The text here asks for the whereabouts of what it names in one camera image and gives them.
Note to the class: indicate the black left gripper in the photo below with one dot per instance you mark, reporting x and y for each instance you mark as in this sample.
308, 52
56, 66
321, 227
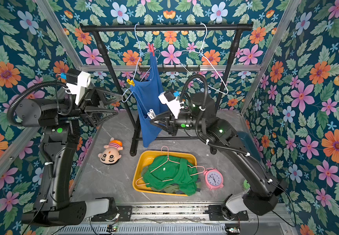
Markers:
87, 108

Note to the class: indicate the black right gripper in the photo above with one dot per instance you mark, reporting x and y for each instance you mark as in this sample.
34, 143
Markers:
169, 124

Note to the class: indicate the grey clothespin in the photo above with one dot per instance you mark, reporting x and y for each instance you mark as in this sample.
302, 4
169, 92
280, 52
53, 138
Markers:
151, 114

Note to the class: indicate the pink wire hanger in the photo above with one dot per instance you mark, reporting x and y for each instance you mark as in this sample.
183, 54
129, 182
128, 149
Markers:
154, 160

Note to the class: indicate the white wire hanger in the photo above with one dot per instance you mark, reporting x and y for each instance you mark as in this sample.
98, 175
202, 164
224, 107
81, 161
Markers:
200, 52

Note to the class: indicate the olive green tank top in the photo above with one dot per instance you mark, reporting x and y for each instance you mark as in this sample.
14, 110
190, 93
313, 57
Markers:
175, 189

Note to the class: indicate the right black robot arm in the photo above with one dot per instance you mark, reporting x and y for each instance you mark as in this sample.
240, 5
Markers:
194, 109

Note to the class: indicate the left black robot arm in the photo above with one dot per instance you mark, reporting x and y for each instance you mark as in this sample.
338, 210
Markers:
59, 119

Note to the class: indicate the blue tank top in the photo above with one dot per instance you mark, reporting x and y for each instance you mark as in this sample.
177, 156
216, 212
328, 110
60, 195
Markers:
147, 98

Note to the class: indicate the yellow plastic tray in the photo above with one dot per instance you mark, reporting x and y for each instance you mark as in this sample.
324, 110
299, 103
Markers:
167, 173

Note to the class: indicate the plush doll toy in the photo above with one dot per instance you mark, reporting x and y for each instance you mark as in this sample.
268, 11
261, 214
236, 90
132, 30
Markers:
111, 154

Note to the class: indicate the black clothes rack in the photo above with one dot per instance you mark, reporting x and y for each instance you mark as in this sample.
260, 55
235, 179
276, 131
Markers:
95, 30

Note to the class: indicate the pink clothespin on blue top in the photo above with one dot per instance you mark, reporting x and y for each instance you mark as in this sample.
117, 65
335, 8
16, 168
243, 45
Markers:
151, 48

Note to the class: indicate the pink alarm clock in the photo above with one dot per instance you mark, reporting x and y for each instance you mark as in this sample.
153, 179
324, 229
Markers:
214, 179

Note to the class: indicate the dark teal plastic bin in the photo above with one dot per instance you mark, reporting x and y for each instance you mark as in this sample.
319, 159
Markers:
249, 145

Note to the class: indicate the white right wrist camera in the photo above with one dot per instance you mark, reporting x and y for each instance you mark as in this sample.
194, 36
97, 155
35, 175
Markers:
173, 102

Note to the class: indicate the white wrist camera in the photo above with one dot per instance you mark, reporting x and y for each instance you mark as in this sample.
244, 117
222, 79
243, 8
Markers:
77, 82
173, 102

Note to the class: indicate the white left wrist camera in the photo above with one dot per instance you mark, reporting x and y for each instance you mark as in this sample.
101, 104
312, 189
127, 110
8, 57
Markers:
77, 82

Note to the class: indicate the light blue wire hanger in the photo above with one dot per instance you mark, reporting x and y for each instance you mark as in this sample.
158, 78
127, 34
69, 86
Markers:
134, 58

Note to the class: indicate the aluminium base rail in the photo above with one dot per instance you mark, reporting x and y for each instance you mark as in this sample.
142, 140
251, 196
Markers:
201, 212

